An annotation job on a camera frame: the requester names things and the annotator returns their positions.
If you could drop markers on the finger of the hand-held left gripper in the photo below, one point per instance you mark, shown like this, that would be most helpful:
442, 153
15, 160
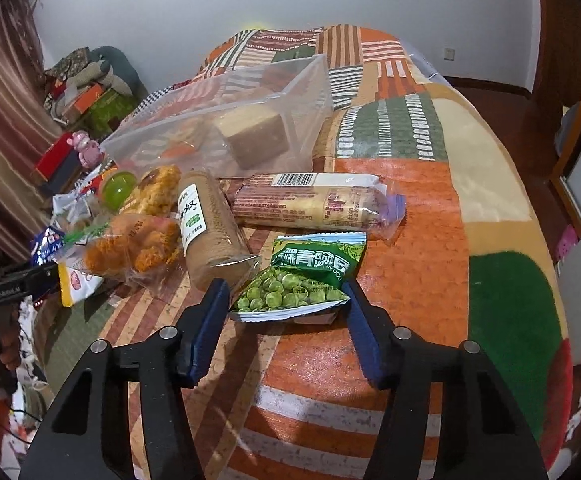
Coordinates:
40, 277

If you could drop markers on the small golden fried snack bag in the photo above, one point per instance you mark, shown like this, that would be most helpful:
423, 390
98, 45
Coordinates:
158, 187

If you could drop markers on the grey printed bed sheet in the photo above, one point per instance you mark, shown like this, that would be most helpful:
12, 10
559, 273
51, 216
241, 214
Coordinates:
423, 62

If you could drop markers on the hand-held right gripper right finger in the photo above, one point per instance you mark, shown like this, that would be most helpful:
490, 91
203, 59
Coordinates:
365, 330

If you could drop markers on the striped pink curtain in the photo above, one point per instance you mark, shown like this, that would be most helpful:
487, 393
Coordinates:
0, 125

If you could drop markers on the blue white snack packet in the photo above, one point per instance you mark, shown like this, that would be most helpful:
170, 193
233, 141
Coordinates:
46, 246

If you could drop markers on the long roll package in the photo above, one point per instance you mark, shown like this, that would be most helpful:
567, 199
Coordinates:
310, 202

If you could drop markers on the white yellow snack packet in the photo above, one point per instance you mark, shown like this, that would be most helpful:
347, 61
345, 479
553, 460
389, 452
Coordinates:
76, 285

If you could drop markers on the brown cake block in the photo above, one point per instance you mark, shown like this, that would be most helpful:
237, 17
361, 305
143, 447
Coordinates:
253, 135

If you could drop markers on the wooden door frame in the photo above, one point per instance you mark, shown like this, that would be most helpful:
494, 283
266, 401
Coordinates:
555, 60

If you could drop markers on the pink slippers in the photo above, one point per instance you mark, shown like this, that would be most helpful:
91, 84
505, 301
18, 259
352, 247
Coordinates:
566, 242

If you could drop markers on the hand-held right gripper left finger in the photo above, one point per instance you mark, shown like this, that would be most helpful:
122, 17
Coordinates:
209, 320

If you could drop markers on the white wall socket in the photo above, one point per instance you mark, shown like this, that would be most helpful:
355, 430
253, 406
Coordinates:
449, 53

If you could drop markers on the red box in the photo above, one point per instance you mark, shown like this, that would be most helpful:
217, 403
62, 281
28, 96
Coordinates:
58, 157

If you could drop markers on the green round jelly cup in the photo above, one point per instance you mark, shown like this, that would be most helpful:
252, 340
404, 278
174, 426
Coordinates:
118, 190

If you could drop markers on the large orange fried snack bag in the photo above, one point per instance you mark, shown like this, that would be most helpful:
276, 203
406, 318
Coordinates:
125, 247

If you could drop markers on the person's left hand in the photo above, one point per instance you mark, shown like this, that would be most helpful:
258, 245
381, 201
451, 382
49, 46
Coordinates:
9, 355

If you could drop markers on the pink plush toy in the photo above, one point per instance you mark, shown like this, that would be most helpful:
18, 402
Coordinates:
88, 149

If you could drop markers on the white crinkled snack packet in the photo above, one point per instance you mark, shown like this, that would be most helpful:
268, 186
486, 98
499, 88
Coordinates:
70, 206

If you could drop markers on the brown biscuit tube package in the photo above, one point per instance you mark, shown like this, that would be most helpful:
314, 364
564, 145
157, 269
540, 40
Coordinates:
213, 230

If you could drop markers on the patterned folded quilt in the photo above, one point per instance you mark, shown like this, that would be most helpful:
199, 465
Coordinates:
68, 65

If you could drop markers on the orange cardboard box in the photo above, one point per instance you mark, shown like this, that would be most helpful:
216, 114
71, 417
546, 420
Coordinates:
86, 101

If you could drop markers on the clear plastic storage bin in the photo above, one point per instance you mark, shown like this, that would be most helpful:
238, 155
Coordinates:
250, 90

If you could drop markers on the green pea snack packet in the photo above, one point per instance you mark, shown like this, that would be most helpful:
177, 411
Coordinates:
300, 280

